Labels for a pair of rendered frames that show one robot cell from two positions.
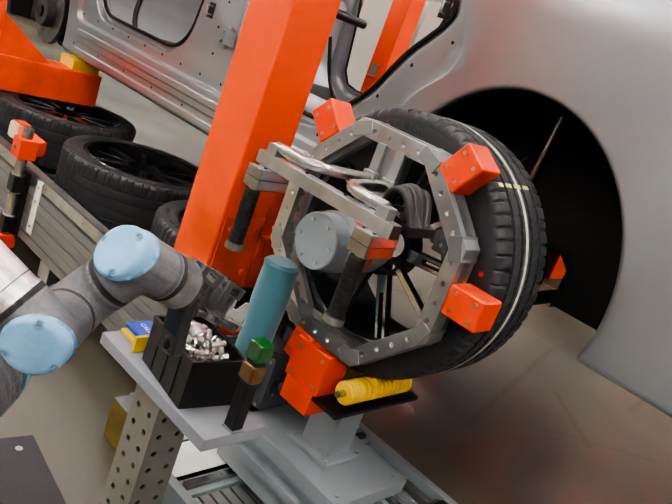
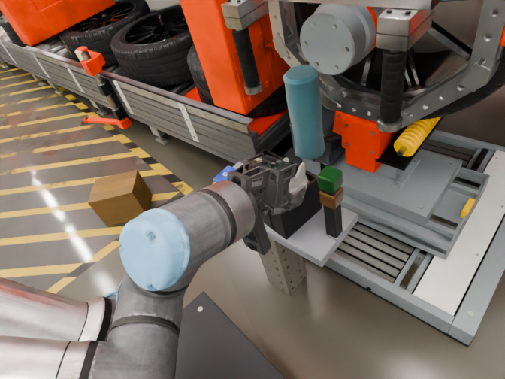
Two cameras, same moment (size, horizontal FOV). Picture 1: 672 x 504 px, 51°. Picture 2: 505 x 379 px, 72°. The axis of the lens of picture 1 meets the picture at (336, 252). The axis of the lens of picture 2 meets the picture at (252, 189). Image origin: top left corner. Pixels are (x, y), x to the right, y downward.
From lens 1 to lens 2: 0.78 m
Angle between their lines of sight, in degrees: 31
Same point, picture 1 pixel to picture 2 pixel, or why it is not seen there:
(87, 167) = (131, 54)
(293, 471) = (378, 201)
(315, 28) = not seen: outside the picture
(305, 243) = (316, 53)
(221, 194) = (217, 37)
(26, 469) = (213, 325)
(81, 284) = (137, 294)
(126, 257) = (154, 268)
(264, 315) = (308, 124)
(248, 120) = not seen: outside the picture
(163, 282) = (213, 248)
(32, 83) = (72, 15)
